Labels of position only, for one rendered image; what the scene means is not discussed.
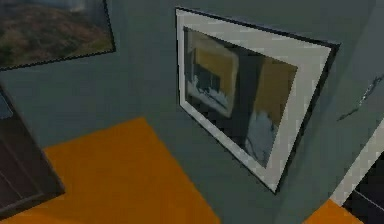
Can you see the white-matted framed abstract picture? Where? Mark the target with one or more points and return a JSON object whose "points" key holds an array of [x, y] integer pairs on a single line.
{"points": [[293, 66]]}

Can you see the framed landscape picture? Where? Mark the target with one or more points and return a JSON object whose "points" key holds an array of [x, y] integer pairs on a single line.
{"points": [[50, 31]]}

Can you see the white-framed dark doorway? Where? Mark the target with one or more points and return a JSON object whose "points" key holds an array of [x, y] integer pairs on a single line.
{"points": [[360, 166]]}

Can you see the dark brown cabinet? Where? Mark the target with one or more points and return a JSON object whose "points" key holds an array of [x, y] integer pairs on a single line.
{"points": [[23, 166]]}

